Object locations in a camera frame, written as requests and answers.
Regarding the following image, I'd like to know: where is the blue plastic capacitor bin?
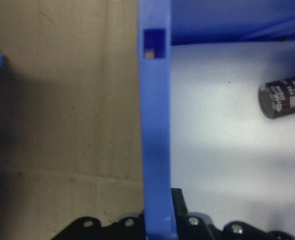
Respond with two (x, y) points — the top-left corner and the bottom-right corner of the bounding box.
(136, 0), (295, 240)

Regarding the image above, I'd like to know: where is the white foam bin liner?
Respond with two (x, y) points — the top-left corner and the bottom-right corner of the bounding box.
(171, 41), (295, 240)

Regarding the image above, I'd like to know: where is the large black capacitor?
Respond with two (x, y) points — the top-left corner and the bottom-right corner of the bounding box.
(257, 74), (295, 120)

